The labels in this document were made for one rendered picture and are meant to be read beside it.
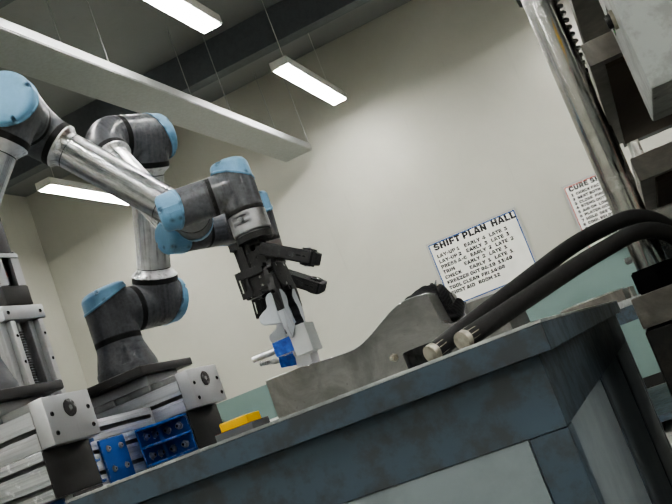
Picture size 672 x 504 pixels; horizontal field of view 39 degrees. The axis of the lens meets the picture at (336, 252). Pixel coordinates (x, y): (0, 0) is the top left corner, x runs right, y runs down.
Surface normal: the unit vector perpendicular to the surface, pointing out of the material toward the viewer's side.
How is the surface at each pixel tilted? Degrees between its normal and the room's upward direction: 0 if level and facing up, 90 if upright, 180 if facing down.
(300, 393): 90
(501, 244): 90
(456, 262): 90
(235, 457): 90
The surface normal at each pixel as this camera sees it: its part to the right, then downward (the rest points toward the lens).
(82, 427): 0.86, -0.38
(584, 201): -0.33, -0.04
